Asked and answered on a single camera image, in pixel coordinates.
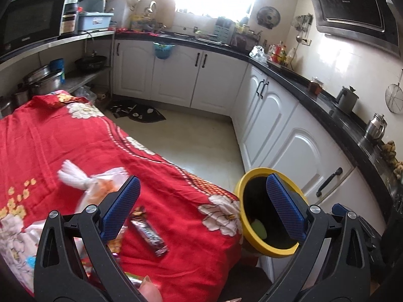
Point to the black range hood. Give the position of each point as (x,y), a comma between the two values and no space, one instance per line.
(368,21)

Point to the yellow trash bin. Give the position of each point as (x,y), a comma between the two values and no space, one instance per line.
(263,231)

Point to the black electric kettle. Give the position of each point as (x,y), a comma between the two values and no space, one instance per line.
(70,18)

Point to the red floral tablecloth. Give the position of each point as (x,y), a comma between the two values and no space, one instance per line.
(59,152)

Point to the wire mesh strainer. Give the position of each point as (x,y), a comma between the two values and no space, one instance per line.
(394,96)

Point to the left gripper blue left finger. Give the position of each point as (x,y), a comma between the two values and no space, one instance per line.
(116,207)

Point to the blue hanging basket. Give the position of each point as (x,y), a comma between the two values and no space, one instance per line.
(162,51)

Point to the white black cabinet run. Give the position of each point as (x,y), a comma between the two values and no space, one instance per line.
(278,123)

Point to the blue plastic storage box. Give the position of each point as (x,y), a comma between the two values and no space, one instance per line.
(94,21)

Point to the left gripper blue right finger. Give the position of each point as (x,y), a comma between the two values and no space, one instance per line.
(290,207)

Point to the steel cooking pot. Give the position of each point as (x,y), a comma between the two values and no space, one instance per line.
(43,80)

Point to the white plastic straw bundle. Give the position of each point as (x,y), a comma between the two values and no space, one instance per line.
(94,187)

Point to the brown chocolate bar wrapper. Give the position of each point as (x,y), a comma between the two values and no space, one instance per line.
(139,220)

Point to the grey metal kettle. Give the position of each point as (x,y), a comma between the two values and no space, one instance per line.
(346,99)

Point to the steel teapot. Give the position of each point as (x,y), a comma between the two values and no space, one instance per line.
(376,127)

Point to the black microwave oven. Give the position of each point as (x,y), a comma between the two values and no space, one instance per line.
(29,21)

